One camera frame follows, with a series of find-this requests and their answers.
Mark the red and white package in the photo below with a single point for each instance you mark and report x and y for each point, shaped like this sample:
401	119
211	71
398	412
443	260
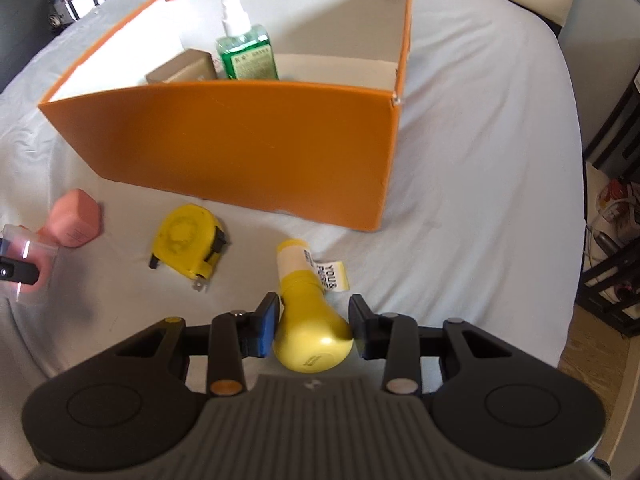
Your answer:
614	200

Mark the black metal rack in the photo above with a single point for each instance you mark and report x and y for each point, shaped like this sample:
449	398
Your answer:
610	270

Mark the pink bottle with clear cap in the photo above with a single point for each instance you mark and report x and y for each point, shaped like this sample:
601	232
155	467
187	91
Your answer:
75	220

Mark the gold textured box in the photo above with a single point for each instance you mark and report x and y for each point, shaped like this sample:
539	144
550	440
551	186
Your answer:
185	67

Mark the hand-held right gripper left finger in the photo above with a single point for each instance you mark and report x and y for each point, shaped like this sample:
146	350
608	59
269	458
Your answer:
267	326

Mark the orange cardboard box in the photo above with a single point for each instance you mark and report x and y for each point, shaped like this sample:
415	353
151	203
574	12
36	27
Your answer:
250	150

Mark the green spray bottle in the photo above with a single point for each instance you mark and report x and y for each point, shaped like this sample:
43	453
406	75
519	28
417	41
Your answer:
245	55

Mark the yellow bulb-shaped bottle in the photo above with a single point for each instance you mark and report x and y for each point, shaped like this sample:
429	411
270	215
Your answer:
310	335

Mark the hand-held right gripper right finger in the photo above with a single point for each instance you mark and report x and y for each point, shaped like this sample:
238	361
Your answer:
358	326

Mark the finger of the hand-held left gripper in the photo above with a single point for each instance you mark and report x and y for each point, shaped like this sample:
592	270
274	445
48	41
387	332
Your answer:
17	272

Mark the yellow tape measure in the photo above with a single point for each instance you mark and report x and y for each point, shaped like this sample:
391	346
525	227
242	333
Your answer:
182	236

